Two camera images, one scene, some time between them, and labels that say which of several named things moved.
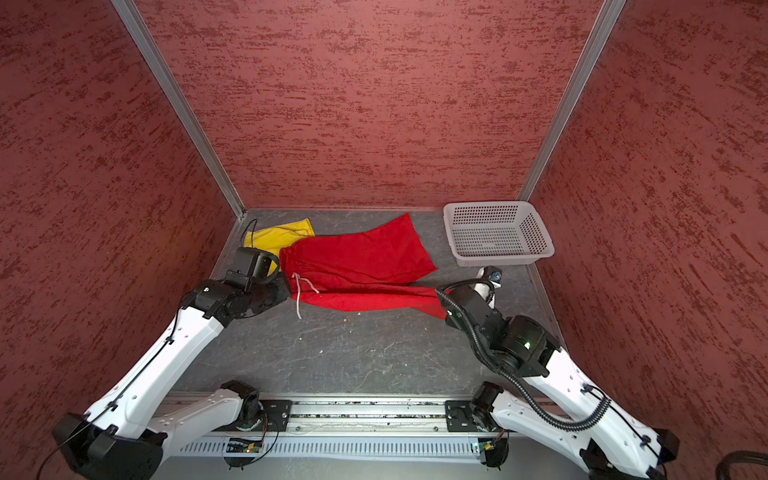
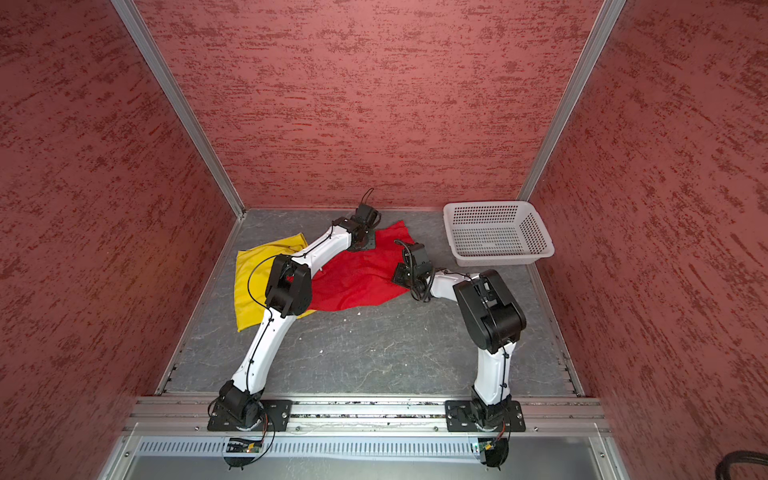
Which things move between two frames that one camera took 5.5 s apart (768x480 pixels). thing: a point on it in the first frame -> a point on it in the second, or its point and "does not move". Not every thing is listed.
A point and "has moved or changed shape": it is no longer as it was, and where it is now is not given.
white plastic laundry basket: x=501 y=233 does not move
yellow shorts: x=271 y=238 has moved or changed shape
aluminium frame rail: x=342 y=414 does not move
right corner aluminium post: x=605 y=21 does not move
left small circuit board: x=240 y=445 does not move
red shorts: x=364 y=272 has moved or changed shape
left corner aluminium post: x=130 y=10 does not move
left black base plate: x=276 y=414 does not move
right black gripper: x=452 y=322 -> x=398 y=275
